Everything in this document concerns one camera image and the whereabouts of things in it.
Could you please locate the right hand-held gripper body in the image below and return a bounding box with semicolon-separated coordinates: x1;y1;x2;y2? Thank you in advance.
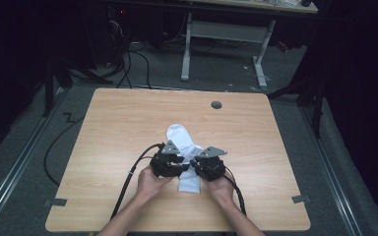
191;146;228;183

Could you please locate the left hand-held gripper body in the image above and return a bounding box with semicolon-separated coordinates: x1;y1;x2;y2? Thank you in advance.
149;140;186;179

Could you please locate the white sock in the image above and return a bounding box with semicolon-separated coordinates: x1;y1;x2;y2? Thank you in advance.
165;123;205;195

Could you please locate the person's left hand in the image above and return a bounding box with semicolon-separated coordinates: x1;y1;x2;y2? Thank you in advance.
136;165;173;202

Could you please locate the person's right hand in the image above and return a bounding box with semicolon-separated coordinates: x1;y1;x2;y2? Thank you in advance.
203;176;236;207

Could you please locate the grey tape strip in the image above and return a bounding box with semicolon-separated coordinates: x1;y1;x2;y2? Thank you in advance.
290;194;311;205
43;198;69;207

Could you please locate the black metal stand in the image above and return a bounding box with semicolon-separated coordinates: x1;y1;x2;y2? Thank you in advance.
267;74;327;139
41;53;113;118

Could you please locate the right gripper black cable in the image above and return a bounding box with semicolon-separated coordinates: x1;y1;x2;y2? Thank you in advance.
220;166;248;217

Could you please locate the bundle of black cables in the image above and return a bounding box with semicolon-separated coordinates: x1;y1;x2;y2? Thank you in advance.
106;6;154;90

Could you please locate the black floor cable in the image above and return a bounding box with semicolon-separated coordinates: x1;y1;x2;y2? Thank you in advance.
42;112;85;187

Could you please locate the metal floor rail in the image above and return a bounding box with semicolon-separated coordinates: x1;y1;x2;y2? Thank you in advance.
0;88;67;230
299;104;364;236

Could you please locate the white desk frame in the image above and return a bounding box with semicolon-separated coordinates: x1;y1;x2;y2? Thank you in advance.
180;0;319;89

